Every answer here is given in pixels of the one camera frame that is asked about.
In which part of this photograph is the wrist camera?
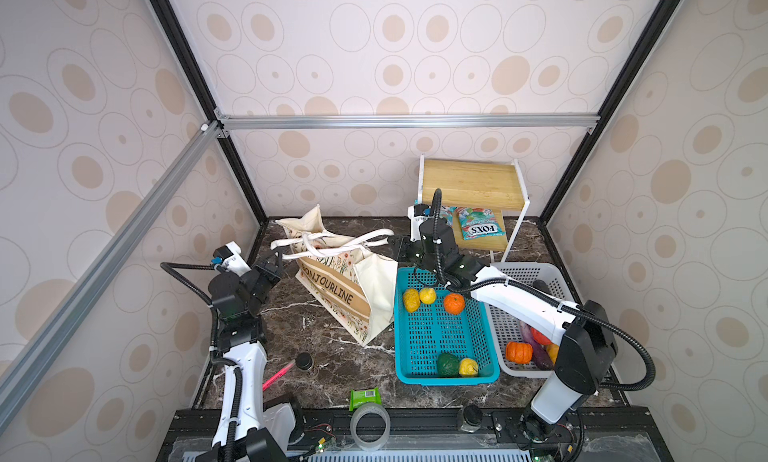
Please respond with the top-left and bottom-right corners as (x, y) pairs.
(211, 241), (251, 276)
(407, 203), (432, 242)

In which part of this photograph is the yellow potato-like vegetable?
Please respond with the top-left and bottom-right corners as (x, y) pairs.
(545, 344), (560, 364)

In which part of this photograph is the white wooden two-tier shelf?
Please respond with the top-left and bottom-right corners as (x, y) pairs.
(416, 156), (531, 262)

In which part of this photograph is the red tomato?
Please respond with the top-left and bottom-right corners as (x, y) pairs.
(531, 328), (552, 346)

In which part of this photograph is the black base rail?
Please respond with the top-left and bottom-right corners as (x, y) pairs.
(157, 405), (673, 462)

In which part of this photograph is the orange mini pumpkin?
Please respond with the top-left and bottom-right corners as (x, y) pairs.
(505, 341), (533, 365)

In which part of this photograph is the red teal snack bag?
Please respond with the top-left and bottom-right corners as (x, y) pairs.
(439, 206), (457, 226)

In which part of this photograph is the small yellow lemon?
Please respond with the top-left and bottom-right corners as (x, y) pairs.
(419, 287), (437, 305)

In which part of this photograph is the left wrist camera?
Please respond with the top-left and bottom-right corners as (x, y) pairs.
(211, 241), (251, 276)

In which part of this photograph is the white plastic basket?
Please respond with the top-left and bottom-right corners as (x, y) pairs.
(485, 262), (578, 379)

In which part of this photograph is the yellow fruit front right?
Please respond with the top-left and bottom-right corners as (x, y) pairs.
(458, 358), (479, 378)

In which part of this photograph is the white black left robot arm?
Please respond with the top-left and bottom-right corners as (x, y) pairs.
(160, 242), (297, 461)

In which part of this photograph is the pink marker pen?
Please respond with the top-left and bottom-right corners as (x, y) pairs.
(262, 361), (295, 391)

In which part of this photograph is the orange tangerine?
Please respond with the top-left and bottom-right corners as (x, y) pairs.
(443, 293), (466, 315)

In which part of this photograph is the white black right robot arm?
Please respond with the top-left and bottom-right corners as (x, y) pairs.
(394, 191), (656, 440)

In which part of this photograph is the purple eggplant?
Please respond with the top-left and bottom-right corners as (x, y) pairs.
(518, 321), (553, 370)

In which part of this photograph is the green tape dispenser box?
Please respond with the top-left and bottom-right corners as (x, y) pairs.
(349, 388), (382, 412)

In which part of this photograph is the green Fox's candy bag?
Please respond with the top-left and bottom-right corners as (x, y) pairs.
(457, 207), (503, 241)

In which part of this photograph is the cream canvas grocery bag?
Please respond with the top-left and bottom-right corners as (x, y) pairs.
(270, 206), (398, 346)

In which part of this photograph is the teal plastic basket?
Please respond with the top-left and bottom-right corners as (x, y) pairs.
(394, 267), (500, 386)

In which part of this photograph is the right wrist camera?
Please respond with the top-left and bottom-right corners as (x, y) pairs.
(407, 203), (432, 242)

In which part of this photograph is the black knob on rail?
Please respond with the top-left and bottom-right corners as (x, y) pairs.
(457, 404), (483, 433)

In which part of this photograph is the small black cap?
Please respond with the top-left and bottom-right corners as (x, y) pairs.
(295, 352), (314, 371)

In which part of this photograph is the clear tape roll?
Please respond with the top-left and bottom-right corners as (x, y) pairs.
(349, 402), (392, 452)

